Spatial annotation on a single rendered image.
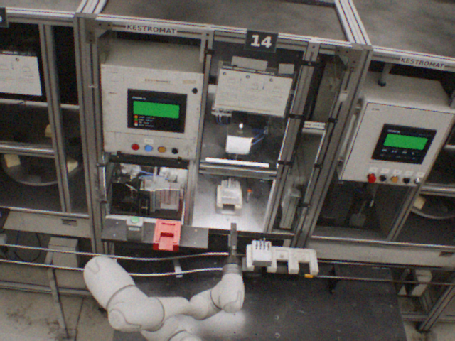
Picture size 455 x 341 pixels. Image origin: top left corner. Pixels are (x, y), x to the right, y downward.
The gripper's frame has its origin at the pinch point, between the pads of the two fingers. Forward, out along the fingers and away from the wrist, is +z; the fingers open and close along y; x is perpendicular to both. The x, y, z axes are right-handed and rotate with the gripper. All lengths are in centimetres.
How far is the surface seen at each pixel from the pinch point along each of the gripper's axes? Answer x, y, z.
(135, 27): 49, 89, 21
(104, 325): 68, -112, 11
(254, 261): -13.8, -21.0, 1.1
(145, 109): 44, 52, 18
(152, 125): 40, 45, 18
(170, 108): 33, 54, 18
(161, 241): 33.3, -20.4, 8.1
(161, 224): 34.2, -16.8, 16.3
